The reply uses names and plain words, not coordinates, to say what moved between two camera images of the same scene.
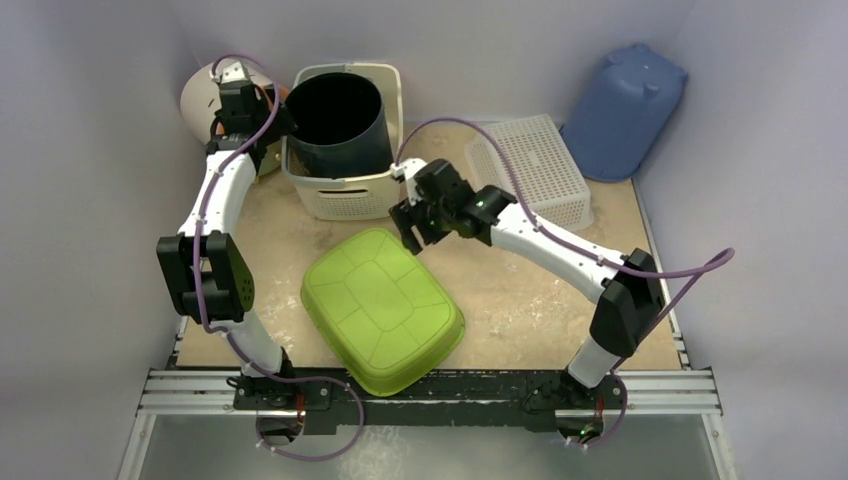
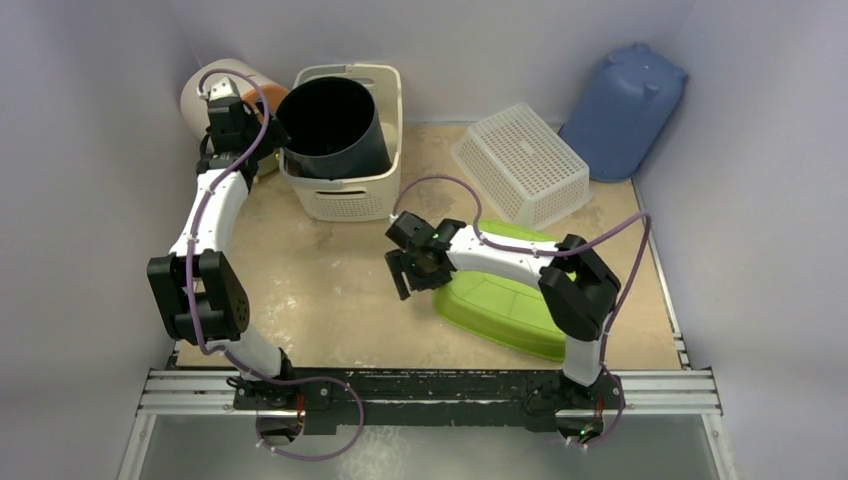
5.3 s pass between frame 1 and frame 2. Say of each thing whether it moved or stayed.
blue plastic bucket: stayed
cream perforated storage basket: stayed
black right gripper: moved
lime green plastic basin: moved
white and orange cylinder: stayed
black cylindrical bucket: stayed
